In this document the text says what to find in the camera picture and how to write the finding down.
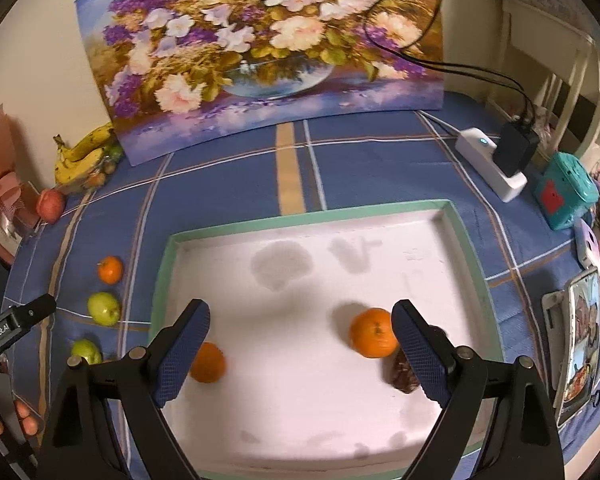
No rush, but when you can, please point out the green apple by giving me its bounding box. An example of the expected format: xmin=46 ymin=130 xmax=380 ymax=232
xmin=71 ymin=339 xmax=102 ymax=365
xmin=87 ymin=292 xmax=121 ymax=327

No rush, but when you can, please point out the dark brown date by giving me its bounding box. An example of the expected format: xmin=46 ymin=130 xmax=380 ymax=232
xmin=389 ymin=330 xmax=445 ymax=393

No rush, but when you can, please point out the orange mandarin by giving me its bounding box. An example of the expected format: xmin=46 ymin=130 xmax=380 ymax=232
xmin=349 ymin=308 xmax=399 ymax=359
xmin=189 ymin=342 xmax=226 ymax=384

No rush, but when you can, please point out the small stemmed mandarin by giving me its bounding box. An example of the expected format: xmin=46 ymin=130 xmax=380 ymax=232
xmin=97 ymin=256 xmax=124 ymax=285

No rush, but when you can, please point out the white tray teal rim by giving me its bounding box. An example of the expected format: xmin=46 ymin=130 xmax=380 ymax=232
xmin=151 ymin=200 xmax=503 ymax=479

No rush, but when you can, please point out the person's left hand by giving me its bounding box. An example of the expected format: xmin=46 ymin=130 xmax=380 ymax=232
xmin=0 ymin=399 xmax=38 ymax=437

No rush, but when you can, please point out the blue plaid tablecloth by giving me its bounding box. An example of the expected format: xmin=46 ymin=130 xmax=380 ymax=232
xmin=2 ymin=90 xmax=600 ymax=480

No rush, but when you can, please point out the red peach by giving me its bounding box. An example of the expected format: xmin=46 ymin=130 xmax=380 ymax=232
xmin=36 ymin=188 xmax=66 ymax=223

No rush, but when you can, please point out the pink flower bouquet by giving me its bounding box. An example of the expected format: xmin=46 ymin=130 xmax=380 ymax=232
xmin=0 ymin=105 xmax=40 ymax=264

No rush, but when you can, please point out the teal toy box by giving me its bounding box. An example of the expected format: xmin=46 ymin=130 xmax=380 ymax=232
xmin=533 ymin=152 xmax=600 ymax=231

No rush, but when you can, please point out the clear fruit container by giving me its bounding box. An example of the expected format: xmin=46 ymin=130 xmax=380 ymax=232
xmin=54 ymin=142 xmax=124 ymax=195

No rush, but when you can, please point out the yellow banana bunch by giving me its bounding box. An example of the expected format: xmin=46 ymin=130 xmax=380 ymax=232
xmin=53 ymin=122 xmax=117 ymax=185

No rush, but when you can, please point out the black power adapter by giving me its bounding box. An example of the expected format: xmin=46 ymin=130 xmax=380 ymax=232
xmin=492 ymin=119 xmax=540 ymax=178

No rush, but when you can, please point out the white chair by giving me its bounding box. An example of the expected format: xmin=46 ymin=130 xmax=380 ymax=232
xmin=498 ymin=0 xmax=600 ymax=171

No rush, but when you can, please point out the floral painting canvas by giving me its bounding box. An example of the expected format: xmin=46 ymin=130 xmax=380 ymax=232
xmin=76 ymin=0 xmax=444 ymax=165

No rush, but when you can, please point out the photo frame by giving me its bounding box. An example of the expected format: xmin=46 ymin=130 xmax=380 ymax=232
xmin=542 ymin=266 xmax=600 ymax=427

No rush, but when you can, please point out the black cable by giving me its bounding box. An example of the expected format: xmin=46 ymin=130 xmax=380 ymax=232
xmin=362 ymin=0 xmax=537 ymax=126

